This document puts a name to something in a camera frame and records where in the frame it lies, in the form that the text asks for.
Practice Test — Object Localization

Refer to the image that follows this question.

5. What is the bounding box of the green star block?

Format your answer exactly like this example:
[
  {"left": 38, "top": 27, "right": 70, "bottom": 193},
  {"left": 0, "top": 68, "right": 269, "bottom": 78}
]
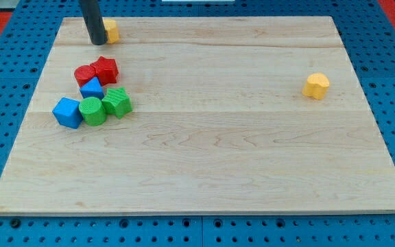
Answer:
[{"left": 101, "top": 87, "right": 133, "bottom": 119}]

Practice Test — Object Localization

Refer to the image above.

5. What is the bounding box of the yellow block behind tool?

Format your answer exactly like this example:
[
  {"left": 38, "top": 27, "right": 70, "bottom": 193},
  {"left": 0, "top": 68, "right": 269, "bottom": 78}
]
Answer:
[{"left": 103, "top": 19, "right": 119, "bottom": 44}]

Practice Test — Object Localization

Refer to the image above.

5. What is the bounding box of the light wooden board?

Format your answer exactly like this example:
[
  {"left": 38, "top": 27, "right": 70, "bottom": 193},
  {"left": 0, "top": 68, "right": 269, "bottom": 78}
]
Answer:
[{"left": 0, "top": 16, "right": 395, "bottom": 217}]

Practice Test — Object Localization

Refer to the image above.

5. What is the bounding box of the yellow heart block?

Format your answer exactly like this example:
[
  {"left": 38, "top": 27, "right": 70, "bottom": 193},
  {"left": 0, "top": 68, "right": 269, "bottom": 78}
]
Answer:
[{"left": 302, "top": 73, "right": 330, "bottom": 100}]

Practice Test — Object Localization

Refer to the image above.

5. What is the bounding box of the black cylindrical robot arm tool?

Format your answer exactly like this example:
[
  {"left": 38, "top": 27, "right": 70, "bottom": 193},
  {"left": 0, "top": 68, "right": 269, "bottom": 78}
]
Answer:
[{"left": 78, "top": 0, "right": 108, "bottom": 45}]

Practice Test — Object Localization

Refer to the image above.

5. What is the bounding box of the blue block upper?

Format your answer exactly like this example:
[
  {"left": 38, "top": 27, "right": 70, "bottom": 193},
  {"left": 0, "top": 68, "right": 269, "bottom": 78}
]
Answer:
[{"left": 80, "top": 77, "right": 104, "bottom": 99}]

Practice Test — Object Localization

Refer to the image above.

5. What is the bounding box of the red cylinder block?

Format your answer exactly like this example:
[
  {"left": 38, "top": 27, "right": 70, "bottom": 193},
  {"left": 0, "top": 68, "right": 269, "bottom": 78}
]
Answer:
[{"left": 73, "top": 65, "right": 96, "bottom": 87}]

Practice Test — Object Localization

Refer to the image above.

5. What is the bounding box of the red star block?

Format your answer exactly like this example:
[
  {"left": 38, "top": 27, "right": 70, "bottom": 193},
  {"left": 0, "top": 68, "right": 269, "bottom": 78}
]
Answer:
[{"left": 90, "top": 56, "right": 119, "bottom": 86}]

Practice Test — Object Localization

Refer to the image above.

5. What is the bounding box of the blue cube block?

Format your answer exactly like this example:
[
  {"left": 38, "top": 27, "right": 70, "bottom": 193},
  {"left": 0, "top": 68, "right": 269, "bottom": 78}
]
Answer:
[{"left": 52, "top": 97, "right": 83, "bottom": 129}]

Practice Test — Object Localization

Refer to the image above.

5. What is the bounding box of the green cylinder block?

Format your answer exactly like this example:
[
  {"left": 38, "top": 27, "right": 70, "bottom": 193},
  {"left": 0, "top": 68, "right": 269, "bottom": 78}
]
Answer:
[{"left": 78, "top": 97, "right": 107, "bottom": 126}]

